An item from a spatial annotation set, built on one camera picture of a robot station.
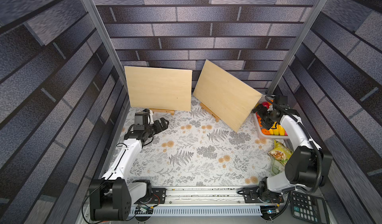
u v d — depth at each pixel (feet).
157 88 3.21
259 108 2.60
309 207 2.27
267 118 2.39
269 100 2.19
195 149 2.95
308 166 1.42
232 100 2.96
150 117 2.24
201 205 2.42
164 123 2.51
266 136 2.93
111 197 1.29
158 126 2.43
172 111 3.39
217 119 3.29
